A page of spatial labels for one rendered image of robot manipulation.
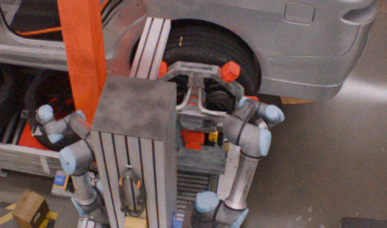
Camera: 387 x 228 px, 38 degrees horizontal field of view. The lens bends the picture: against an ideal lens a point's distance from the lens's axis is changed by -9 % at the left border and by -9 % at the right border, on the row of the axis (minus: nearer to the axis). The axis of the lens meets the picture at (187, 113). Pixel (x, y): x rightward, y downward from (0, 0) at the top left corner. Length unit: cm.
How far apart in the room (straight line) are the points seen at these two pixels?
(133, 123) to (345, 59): 183
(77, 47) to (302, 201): 206
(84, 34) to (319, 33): 132
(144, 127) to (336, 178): 261
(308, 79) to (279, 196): 98
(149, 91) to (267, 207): 226
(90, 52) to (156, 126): 104
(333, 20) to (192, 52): 83
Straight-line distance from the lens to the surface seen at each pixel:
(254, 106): 318
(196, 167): 418
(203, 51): 342
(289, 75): 366
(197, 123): 351
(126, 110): 206
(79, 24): 285
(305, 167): 443
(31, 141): 426
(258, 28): 340
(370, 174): 453
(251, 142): 280
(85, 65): 305
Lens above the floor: 364
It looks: 52 degrees down
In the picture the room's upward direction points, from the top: 1 degrees clockwise
